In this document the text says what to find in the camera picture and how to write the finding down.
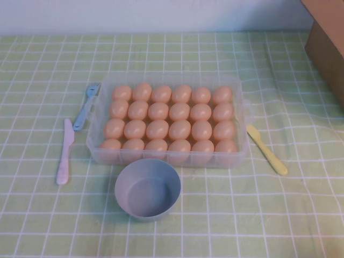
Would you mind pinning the brown cardboard box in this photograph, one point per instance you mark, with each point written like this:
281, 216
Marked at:
329, 53

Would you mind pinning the beige plastic egg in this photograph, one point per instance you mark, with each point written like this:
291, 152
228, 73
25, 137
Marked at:
142, 91
156, 149
201, 95
121, 93
181, 93
202, 151
223, 112
179, 111
133, 149
138, 110
119, 108
110, 149
224, 130
201, 130
200, 112
222, 94
179, 129
158, 111
179, 150
225, 151
114, 128
135, 129
157, 129
161, 94

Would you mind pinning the blue round bowl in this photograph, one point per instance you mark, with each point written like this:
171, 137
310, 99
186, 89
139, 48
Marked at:
145, 196

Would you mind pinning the clear plastic egg box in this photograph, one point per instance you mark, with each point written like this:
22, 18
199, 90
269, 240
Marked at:
243, 134

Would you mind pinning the pink plastic knife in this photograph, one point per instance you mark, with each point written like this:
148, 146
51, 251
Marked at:
64, 158

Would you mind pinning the green checked tablecloth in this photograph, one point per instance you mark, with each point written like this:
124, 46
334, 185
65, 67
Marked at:
242, 215

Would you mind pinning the blue plastic fork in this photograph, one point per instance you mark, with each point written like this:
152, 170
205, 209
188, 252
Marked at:
80, 118

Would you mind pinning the yellow plastic knife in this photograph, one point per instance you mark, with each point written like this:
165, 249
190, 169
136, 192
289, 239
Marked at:
268, 154

